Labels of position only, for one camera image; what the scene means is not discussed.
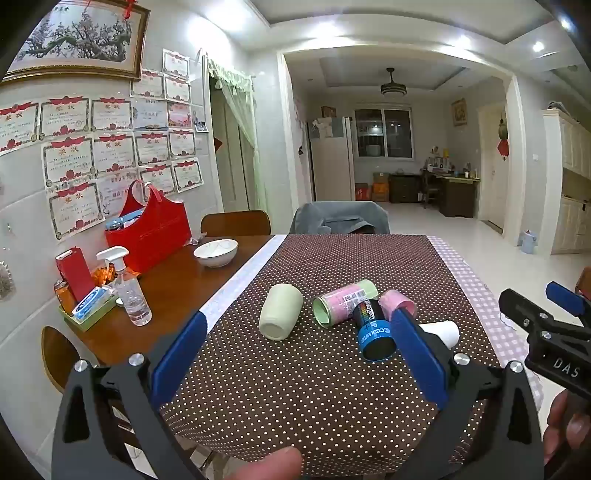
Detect red gift box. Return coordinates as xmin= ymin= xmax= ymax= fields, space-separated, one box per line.
xmin=55 ymin=247 xmax=96 ymax=303

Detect orange snack packets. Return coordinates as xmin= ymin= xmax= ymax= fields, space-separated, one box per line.
xmin=91 ymin=265 xmax=117 ymax=287

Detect framed blossom painting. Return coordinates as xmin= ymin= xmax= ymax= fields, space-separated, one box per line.
xmin=0 ymin=0 xmax=151 ymax=83

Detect light green cup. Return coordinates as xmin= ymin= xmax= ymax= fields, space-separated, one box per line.
xmin=259 ymin=283 xmax=304 ymax=342

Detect white bowl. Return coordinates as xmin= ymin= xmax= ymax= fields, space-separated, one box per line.
xmin=193 ymin=239 xmax=239 ymax=269

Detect wall of award certificates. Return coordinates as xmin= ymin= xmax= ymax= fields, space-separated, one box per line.
xmin=0 ymin=48 xmax=206 ymax=241

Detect orange jar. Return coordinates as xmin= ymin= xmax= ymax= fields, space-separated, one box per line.
xmin=54 ymin=280 xmax=77 ymax=315

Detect brown polka dot tablecloth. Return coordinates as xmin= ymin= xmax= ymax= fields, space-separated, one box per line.
xmin=159 ymin=233 xmax=513 ymax=480

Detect window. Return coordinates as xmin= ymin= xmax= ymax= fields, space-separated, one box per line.
xmin=353 ymin=107 xmax=414 ymax=160

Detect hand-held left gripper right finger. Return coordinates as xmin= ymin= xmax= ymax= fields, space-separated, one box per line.
xmin=390 ymin=308 xmax=544 ymax=480

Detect light green door curtain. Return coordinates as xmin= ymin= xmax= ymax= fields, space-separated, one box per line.
xmin=206 ymin=56 xmax=267 ymax=213

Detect clear spray bottle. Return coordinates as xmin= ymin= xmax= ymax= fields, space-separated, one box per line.
xmin=96 ymin=246 xmax=153 ymax=327

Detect cream tall cabinet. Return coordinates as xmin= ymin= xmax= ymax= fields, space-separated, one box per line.
xmin=542 ymin=102 xmax=591 ymax=256

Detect pink checked tablecloth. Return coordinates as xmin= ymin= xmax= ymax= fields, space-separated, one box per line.
xmin=427 ymin=235 xmax=546 ymax=416

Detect ceiling fan lamp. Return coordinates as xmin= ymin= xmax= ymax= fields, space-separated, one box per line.
xmin=379 ymin=68 xmax=407 ymax=98

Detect pink and green cup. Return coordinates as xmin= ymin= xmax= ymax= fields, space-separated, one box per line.
xmin=312 ymin=278 xmax=379 ymax=329

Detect white refrigerator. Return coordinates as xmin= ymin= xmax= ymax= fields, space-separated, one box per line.
xmin=308 ymin=116 xmax=356 ymax=202

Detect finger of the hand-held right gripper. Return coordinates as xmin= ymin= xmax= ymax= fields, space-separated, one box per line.
xmin=498 ymin=288 xmax=556 ymax=334
xmin=545 ymin=280 xmax=591 ymax=326

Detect cardboard boxes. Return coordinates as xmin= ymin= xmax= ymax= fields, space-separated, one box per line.
xmin=355 ymin=172 xmax=391 ymax=203

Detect chair with grey cover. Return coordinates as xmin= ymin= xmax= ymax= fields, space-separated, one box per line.
xmin=288 ymin=200 xmax=391 ymax=235

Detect black cup with colourful print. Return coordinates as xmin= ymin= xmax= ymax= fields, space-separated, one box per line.
xmin=352 ymin=298 xmax=396 ymax=362

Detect person's right hand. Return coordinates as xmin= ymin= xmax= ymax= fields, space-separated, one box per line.
xmin=542 ymin=390 xmax=591 ymax=466

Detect person's left hand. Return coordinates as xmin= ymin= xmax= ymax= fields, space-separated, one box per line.
xmin=228 ymin=446 xmax=304 ymax=480

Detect blue and white packet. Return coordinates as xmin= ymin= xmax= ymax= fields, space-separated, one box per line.
xmin=71 ymin=286 xmax=113 ymax=319

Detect dark wooden desk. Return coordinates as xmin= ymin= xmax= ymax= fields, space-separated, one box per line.
xmin=422 ymin=168 xmax=481 ymax=219

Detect light green tray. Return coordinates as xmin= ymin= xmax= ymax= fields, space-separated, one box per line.
xmin=58 ymin=292 xmax=120 ymax=332

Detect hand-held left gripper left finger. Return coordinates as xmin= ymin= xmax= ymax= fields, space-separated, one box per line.
xmin=52 ymin=312 xmax=208 ymax=480

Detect dark low cabinet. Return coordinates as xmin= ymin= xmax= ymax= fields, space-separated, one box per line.
xmin=389 ymin=172 xmax=423 ymax=204

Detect white cup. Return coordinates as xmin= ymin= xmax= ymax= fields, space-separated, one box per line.
xmin=419 ymin=320 xmax=461 ymax=347

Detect cream door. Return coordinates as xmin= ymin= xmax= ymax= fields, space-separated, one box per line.
xmin=477 ymin=102 xmax=509 ymax=232

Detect dark wooden chair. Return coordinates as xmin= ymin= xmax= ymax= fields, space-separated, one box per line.
xmin=419 ymin=168 xmax=445 ymax=209

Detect red tote bag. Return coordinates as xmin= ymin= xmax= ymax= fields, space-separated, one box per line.
xmin=104 ymin=180 xmax=193 ymax=274

